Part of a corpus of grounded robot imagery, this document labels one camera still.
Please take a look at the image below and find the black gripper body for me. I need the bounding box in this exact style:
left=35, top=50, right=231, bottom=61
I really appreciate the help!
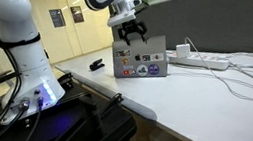
left=117, top=16, right=149, bottom=38

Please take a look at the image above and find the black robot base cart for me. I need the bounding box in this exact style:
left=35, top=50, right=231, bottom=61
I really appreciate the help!
left=0, top=61, right=145, bottom=141

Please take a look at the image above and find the small black clip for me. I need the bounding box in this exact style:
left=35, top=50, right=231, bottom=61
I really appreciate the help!
left=88, top=56, right=106, bottom=74

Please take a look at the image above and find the white charger plug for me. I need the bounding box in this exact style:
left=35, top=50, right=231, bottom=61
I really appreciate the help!
left=174, top=42, right=192, bottom=61

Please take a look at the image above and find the black table clamp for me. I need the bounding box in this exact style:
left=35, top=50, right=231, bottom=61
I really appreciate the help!
left=103, top=91, right=126, bottom=117

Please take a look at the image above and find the white power strip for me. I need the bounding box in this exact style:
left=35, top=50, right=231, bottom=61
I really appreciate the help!
left=166, top=49, right=231, bottom=73

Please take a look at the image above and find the grey partition panel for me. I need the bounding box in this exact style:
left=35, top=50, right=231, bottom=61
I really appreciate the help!
left=105, top=0, right=253, bottom=68

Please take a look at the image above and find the white wrist mount plate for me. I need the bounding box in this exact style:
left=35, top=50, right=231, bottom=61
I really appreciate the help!
left=106, top=5, right=139, bottom=31

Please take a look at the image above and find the dark wall poster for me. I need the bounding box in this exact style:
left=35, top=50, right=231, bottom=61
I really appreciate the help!
left=45, top=6, right=69, bottom=30
left=67, top=3, right=88, bottom=26

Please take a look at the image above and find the white charger cable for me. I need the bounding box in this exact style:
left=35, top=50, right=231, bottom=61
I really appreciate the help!
left=164, top=34, right=253, bottom=101

